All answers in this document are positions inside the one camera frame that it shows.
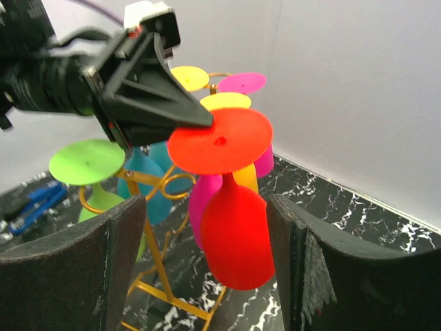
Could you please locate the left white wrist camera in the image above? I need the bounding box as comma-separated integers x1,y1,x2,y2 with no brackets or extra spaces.
123,1,181,59

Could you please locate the red plastic wine glass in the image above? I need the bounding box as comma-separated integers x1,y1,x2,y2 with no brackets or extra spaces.
168,108,275,290

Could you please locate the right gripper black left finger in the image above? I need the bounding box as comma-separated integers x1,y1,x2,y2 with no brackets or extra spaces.
1,195,146,330

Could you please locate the blue carabiner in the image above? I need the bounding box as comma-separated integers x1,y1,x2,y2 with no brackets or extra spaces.
3,180,68,236

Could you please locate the light blue plastic wine glass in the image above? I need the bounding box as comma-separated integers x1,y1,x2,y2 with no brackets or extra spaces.
148,141,197,196

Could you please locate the gold wire wine glass rack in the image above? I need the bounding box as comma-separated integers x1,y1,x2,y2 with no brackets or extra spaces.
79,71,235,331

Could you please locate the magenta plastic wine glass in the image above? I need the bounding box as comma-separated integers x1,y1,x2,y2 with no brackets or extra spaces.
217,71,275,179

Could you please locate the yellow-orange plastic wine glass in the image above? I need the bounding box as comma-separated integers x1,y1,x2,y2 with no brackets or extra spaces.
171,66,209,92

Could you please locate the orange plastic wine glass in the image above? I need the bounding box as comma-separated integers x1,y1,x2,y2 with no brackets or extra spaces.
196,92,260,193

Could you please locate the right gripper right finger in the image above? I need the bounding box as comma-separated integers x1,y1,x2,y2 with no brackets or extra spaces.
267,194,440,330

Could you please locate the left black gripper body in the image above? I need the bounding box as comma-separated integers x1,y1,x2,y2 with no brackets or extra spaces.
10,34,128,134

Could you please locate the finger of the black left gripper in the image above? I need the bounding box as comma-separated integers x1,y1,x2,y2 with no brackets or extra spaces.
97,32,214,148

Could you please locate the green plastic wine glass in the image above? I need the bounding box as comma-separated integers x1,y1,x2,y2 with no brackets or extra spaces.
48,138,147,264

